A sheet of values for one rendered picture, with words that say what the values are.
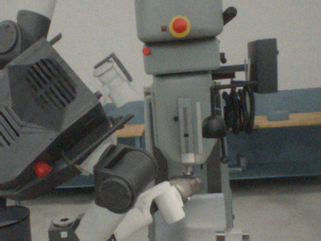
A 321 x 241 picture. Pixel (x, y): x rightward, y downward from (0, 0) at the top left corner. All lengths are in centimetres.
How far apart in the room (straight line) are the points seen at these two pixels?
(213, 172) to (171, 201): 64
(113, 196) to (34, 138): 21
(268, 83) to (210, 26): 52
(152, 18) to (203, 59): 21
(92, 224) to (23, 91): 38
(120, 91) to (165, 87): 33
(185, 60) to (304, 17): 466
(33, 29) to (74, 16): 475
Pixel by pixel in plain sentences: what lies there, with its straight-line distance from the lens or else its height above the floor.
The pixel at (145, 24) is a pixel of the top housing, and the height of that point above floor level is 178.
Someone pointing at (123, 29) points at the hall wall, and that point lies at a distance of 567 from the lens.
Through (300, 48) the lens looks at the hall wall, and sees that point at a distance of 584.
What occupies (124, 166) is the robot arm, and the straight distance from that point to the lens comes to 89.
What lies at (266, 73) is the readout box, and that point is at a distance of 164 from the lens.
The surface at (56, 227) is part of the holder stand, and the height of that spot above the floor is 109.
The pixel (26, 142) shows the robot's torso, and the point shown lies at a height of 153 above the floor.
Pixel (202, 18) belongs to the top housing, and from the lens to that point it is 119.
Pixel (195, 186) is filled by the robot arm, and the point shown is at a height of 124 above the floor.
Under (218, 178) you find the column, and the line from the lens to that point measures 185.
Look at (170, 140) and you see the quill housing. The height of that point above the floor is 141.
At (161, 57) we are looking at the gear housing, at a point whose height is 168.
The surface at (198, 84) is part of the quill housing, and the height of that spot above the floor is 159.
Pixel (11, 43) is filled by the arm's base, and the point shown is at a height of 174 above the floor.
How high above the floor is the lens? 166
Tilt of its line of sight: 11 degrees down
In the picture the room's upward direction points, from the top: 5 degrees counter-clockwise
